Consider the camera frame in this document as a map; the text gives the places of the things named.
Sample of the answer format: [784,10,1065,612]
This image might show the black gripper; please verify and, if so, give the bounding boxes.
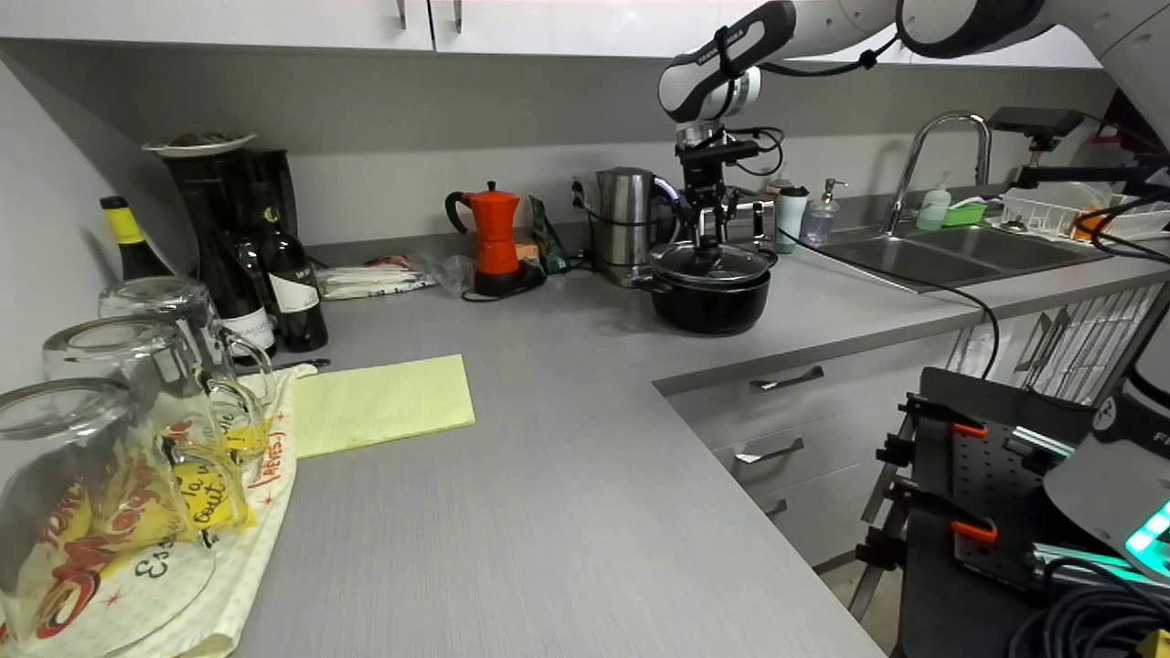
[672,122,764,269]

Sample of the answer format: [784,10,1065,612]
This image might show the glass pot lid black knob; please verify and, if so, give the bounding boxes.
[655,241,771,285]

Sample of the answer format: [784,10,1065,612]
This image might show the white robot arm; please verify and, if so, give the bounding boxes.
[660,0,1170,161]

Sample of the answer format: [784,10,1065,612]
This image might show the black cooking pot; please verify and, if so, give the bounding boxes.
[652,269,771,335]

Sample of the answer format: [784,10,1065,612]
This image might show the orange moka pot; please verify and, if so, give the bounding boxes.
[444,183,546,301]

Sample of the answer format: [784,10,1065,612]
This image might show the silver toaster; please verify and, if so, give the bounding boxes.
[677,188,775,250]

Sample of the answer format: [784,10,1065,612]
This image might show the white cup near toaster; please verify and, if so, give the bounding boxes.
[775,188,807,241]

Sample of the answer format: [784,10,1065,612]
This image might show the stainless steel electric kettle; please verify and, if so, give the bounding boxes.
[589,168,680,285]

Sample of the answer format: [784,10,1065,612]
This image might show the clear soap dispenser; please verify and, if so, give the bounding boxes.
[807,180,845,245]

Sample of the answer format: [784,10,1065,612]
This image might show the chrome sink faucet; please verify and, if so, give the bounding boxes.
[884,109,996,233]

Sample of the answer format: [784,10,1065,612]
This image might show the green dish soap bottle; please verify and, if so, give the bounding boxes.
[913,188,952,230]

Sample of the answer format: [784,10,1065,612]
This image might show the stainless steel sink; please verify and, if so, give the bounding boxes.
[828,230,1097,289]

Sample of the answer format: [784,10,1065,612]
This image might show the white upper cabinets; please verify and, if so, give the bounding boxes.
[0,0,1101,73]

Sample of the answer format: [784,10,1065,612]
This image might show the folded white packet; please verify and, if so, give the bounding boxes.
[317,258,437,301]

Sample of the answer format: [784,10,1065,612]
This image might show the black clamp stand orange tips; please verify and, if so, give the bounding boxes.
[853,371,1090,658]

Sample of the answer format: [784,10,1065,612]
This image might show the white dish rack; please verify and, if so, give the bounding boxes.
[1001,183,1170,241]

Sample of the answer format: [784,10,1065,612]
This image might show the yellow cleaning cloth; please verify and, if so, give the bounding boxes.
[288,353,476,456]

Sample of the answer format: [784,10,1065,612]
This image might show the dark wine bottle white label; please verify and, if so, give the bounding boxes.
[261,205,328,352]

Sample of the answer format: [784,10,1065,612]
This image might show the black coffee machine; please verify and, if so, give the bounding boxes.
[145,131,298,311]

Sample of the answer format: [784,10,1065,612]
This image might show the rear upturned glass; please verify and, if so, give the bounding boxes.
[99,276,273,377]

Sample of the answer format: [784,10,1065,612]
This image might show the upturned glass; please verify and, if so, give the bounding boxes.
[45,316,267,544]
[0,377,183,658]
[99,276,273,377]

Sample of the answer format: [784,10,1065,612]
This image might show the middle upturned glass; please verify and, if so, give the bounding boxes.
[45,316,267,544]

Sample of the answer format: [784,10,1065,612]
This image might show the wine bottle yellow cap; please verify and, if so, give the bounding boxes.
[101,196,167,277]

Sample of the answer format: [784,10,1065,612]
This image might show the front upturned glass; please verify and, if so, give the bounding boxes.
[0,377,183,658]

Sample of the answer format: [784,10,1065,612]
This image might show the upper drawer handle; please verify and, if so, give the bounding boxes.
[751,366,828,395]

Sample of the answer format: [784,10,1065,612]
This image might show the drawer handle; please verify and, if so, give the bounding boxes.
[751,366,828,395]
[730,440,806,468]

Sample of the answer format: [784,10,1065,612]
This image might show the lower drawer handle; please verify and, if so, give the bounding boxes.
[730,440,806,468]

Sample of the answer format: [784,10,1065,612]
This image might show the black cable over counter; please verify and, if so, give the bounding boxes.
[778,230,1005,385]

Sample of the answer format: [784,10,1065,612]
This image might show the coiled blue cables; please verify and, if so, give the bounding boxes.
[1001,583,1170,658]

